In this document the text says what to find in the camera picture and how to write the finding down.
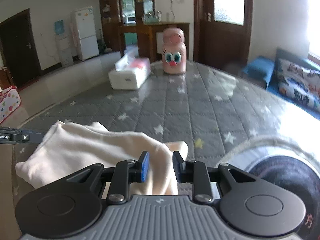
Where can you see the window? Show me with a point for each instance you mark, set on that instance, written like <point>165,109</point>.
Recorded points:
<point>313,27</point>

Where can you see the dark wooden display cabinet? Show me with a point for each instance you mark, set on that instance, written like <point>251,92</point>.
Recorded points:
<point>121,12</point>

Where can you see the pink cartoon water bottle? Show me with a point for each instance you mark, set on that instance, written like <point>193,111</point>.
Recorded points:
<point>174,55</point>

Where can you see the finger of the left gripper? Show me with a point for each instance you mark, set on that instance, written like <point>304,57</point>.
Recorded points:
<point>28,136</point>

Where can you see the blue sofa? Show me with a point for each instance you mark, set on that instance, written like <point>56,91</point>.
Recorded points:
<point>263,72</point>

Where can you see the dark wooden door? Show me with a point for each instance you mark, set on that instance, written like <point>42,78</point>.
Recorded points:
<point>222,31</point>

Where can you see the wooden sideboard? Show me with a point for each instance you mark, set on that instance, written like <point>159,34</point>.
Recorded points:
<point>148,45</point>

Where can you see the white refrigerator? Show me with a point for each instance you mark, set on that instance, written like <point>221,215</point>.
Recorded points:
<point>84,33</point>

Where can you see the polka dot play tent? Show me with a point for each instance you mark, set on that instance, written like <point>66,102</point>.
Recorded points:
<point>10,100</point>

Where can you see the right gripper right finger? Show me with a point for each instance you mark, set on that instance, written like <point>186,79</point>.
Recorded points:
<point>199,175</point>

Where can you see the white tissue box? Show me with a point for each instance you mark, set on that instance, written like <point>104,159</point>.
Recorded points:
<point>130,72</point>

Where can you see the dark entrance door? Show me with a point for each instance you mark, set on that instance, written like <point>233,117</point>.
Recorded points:
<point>19,50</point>

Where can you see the left butterfly cushion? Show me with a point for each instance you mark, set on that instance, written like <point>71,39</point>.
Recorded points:
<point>298,83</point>

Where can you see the quilted grey table cover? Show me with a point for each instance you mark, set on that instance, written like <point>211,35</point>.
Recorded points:
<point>220,117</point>

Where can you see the water dispenser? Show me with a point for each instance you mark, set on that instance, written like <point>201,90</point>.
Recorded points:
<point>63,44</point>

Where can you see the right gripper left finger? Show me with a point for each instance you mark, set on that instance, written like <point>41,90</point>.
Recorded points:
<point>122,175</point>

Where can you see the cream sweatshirt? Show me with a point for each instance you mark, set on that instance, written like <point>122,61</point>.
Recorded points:
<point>67,148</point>

